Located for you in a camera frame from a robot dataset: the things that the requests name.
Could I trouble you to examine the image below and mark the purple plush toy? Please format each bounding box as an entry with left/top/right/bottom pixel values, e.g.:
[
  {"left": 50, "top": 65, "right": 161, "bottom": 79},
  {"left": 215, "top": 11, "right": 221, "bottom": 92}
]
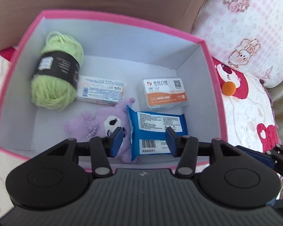
[{"left": 63, "top": 97, "right": 135, "bottom": 163}]

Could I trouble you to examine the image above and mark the blue wet wipes pack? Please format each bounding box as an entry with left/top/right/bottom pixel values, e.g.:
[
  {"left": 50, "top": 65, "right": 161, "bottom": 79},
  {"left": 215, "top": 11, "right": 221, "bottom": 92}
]
[{"left": 127, "top": 106, "right": 188, "bottom": 161}]

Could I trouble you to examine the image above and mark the small white medicine box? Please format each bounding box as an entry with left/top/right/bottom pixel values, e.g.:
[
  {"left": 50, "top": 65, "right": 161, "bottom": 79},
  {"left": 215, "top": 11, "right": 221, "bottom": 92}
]
[{"left": 75, "top": 76, "right": 125, "bottom": 106}]

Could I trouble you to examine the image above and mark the clear orange-white card box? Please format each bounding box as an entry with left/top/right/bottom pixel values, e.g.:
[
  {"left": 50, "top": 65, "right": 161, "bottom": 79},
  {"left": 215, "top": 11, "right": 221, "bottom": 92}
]
[{"left": 136, "top": 78, "right": 188, "bottom": 111}]

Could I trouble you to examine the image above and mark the white red bear quilt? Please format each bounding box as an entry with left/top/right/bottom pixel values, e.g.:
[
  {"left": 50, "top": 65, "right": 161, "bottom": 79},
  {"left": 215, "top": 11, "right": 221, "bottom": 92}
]
[{"left": 0, "top": 59, "right": 277, "bottom": 218}]

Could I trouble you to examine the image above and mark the orange sponge ball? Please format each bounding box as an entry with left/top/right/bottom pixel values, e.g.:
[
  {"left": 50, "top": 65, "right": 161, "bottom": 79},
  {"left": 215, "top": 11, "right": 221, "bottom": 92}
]
[{"left": 221, "top": 81, "right": 236, "bottom": 96}]

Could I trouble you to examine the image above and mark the pink cardboard box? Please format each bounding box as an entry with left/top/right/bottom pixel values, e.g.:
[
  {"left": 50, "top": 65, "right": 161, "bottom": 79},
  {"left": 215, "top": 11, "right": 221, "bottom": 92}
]
[{"left": 0, "top": 10, "right": 228, "bottom": 163}]

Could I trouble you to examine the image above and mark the green yarn skein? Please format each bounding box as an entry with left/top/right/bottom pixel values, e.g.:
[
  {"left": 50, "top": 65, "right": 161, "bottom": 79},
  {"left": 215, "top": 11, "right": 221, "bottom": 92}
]
[{"left": 31, "top": 32, "right": 84, "bottom": 110}]

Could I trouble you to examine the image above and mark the pink checked cartoon pillow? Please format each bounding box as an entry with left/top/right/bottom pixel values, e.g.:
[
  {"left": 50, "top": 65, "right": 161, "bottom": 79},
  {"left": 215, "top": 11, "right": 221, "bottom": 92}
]
[{"left": 191, "top": 0, "right": 283, "bottom": 88}]

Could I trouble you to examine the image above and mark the brown embroidered cushion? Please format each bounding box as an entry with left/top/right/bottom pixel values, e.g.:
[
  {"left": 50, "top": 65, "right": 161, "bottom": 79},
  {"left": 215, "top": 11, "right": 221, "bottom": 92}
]
[{"left": 0, "top": 0, "right": 214, "bottom": 56}]

